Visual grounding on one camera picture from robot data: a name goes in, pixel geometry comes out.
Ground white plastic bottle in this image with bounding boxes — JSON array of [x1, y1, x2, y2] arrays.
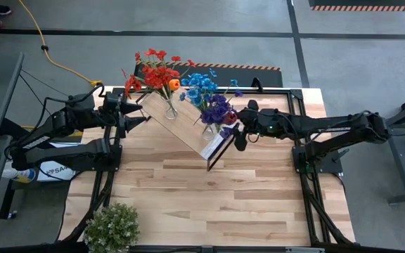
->
[[1, 161, 37, 184]]

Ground dark red rose stem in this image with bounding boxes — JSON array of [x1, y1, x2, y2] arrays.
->
[[223, 110, 239, 127]]

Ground black metal table frame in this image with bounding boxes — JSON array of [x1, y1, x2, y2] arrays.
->
[[57, 77, 357, 253]]

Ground blue flower bunch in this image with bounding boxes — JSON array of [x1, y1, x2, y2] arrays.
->
[[179, 67, 239, 108]]

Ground wooden shelf black metal frame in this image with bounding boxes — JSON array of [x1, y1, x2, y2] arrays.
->
[[135, 86, 240, 172]]

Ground white printed box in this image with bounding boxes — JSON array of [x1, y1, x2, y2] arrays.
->
[[37, 142, 80, 183]]

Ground large red flower bunch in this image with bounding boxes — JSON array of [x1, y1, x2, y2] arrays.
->
[[134, 48, 196, 103]]

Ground yellow power cable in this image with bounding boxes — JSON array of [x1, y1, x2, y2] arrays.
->
[[18, 0, 104, 88], [21, 124, 84, 138]]

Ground purple flower bunch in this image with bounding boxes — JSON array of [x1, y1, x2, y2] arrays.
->
[[193, 89, 245, 140]]

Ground black floor mat striped edge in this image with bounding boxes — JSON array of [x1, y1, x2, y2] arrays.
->
[[131, 60, 283, 88], [309, 0, 405, 12]]

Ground clear glass vase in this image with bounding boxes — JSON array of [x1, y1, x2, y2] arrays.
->
[[201, 122, 219, 141], [162, 96, 179, 120]]

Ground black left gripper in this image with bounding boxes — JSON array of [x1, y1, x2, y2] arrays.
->
[[102, 91, 148, 138]]

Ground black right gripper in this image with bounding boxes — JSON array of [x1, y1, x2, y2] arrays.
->
[[231, 99, 272, 153]]

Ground potted plant white blossoms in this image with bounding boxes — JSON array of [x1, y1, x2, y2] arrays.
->
[[82, 202, 142, 253]]

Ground small red flower bunch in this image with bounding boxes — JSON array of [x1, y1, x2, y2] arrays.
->
[[120, 68, 143, 100]]

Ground orange tulip green stem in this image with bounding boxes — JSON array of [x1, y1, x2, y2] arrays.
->
[[167, 78, 181, 106]]

